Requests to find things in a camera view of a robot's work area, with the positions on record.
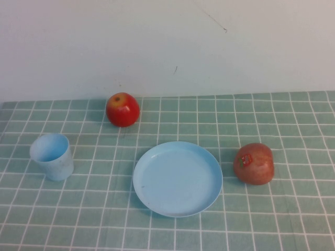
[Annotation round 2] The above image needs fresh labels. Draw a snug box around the light blue plastic cup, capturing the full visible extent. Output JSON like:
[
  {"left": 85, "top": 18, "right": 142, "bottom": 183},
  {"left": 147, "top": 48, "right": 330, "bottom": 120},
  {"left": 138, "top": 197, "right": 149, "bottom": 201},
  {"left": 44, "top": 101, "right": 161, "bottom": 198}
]
[{"left": 29, "top": 132, "right": 74, "bottom": 182}]

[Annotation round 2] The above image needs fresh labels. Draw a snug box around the light blue round plate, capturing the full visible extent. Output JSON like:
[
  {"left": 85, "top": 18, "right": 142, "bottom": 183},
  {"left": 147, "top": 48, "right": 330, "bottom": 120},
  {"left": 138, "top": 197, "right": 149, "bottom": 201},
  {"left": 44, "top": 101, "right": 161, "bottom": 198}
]
[{"left": 132, "top": 141, "right": 224, "bottom": 219}]

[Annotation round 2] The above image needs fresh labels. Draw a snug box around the shiny red yellow apple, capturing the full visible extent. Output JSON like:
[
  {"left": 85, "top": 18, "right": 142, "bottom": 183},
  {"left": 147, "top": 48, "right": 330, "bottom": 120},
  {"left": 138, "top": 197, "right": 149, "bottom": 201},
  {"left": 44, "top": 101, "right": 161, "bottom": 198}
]
[{"left": 105, "top": 92, "right": 141, "bottom": 128}]

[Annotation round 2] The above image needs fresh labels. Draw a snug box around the pale red apple with sticker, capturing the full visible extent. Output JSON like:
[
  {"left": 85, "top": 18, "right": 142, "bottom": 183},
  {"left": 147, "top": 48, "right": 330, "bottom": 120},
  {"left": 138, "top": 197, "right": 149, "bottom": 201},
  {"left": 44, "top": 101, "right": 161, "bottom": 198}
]
[{"left": 233, "top": 142, "right": 275, "bottom": 186}]

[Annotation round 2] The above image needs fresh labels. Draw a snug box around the green white checkered tablecloth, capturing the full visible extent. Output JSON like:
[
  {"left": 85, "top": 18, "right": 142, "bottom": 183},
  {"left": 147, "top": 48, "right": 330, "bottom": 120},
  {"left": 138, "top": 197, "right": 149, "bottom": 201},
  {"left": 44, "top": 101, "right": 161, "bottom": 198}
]
[{"left": 0, "top": 90, "right": 335, "bottom": 251}]

